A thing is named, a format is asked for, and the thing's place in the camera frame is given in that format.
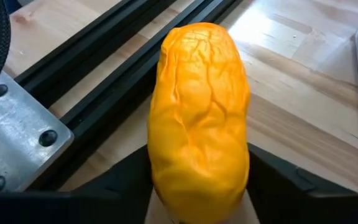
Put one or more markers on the silver mounting plate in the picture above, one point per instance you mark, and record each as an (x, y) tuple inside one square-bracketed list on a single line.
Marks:
[(14, 124)]

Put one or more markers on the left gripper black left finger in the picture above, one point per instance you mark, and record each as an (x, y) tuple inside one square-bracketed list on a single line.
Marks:
[(73, 208)]

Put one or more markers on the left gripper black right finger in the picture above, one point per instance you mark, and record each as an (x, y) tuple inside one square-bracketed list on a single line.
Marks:
[(306, 208)]

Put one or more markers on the black aluminium frame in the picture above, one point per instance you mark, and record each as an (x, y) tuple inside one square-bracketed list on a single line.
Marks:
[(104, 102)]

